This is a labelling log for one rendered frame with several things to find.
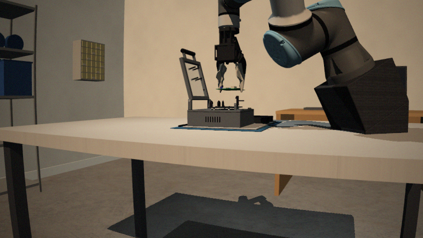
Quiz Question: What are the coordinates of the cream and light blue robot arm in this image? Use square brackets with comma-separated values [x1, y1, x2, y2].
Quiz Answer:
[218, 0, 375, 85]

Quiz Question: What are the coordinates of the green circuit board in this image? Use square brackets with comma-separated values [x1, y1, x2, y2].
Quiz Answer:
[216, 86, 240, 91]

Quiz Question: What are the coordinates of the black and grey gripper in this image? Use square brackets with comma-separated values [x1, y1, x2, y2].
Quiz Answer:
[214, 26, 247, 93]

